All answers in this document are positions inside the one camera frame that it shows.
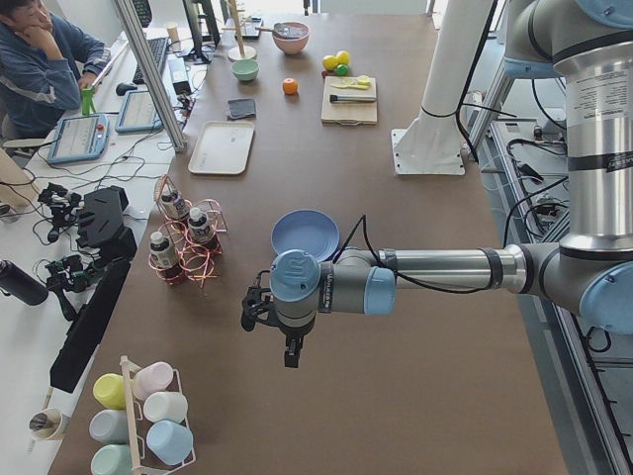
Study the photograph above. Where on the white cup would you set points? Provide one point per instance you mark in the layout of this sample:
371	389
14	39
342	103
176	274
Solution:
163	405

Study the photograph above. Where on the person in blue jacket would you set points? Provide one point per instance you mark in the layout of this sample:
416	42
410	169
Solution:
46	62

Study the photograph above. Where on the grey cup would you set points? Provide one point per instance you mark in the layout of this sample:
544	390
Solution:
110	427

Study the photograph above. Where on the light blue cup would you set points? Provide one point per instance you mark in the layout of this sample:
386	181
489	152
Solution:
170	442

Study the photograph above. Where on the black foam holder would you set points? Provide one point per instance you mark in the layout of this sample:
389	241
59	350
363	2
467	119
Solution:
101	224

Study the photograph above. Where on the green lime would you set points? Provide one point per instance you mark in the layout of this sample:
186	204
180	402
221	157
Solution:
341	70

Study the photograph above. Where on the copper wire bottle rack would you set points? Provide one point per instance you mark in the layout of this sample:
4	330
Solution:
187	243

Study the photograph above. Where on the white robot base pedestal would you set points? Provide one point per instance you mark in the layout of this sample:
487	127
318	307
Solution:
431	145

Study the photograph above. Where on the aluminium frame post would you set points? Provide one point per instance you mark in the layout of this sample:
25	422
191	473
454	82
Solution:
153	79

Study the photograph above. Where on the black computer mouse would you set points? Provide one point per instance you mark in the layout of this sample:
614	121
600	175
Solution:
123	88

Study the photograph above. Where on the silver cylindrical knife handle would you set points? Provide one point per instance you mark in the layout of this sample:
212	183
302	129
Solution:
351	99

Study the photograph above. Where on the paper cup with items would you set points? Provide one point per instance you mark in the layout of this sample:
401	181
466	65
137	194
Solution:
48	424

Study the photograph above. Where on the black water bottle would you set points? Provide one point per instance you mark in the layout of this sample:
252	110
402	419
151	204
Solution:
21	285

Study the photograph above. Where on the yellow plastic knife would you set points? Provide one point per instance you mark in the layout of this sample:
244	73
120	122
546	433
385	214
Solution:
351	85

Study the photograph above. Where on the dark drink bottle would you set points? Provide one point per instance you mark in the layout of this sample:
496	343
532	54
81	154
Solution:
174	205
163	251
199	226

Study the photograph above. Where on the pink cup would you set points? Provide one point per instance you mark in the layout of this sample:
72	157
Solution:
153	378

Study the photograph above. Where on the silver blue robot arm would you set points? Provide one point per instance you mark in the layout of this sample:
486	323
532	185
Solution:
588	271

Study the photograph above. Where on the orange fruit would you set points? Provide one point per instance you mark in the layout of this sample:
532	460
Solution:
290	86

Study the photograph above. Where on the green bowl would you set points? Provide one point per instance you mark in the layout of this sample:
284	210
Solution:
245	69

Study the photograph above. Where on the pink bowl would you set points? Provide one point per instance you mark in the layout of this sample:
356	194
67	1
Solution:
290	37

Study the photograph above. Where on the black keyboard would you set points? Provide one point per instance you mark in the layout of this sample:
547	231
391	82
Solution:
158	52

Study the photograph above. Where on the wooden mug tree stand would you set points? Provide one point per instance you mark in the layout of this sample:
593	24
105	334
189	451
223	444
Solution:
242	50

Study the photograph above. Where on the yellow cup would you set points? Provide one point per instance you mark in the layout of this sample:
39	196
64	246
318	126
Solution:
109	391

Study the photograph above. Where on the blue teach pendant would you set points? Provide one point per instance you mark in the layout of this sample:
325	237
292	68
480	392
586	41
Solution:
79	139
138	114

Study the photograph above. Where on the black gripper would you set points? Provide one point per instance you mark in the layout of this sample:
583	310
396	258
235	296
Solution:
293	338

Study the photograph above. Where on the mint green cup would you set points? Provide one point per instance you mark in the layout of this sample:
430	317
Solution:
112	459

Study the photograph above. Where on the wooden cutting board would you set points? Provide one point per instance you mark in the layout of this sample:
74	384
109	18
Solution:
348	114

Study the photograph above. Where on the blue round plate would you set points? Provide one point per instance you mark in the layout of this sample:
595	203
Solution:
308	230

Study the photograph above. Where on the grey folded cloth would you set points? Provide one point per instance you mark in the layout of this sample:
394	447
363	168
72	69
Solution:
241	108

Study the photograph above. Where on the cream rectangular tray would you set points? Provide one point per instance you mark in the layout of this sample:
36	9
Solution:
222	148

